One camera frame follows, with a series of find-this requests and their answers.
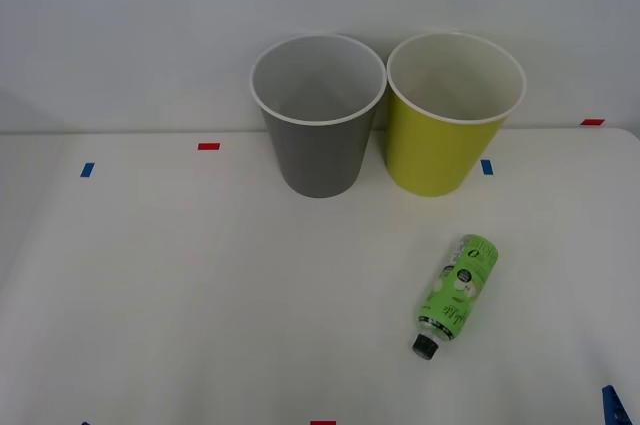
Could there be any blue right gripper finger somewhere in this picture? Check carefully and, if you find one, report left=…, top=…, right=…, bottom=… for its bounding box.
left=601, top=384, right=631, bottom=425

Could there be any green label plastic bottle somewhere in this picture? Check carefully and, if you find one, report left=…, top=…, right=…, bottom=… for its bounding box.
left=411, top=233, right=501, bottom=361

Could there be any yellow-green plastic waste bin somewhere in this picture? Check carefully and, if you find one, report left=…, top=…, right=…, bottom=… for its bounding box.
left=385, top=31, right=528, bottom=198

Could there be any grey plastic waste bin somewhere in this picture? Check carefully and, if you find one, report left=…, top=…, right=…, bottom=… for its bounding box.
left=249, top=33, right=388, bottom=199

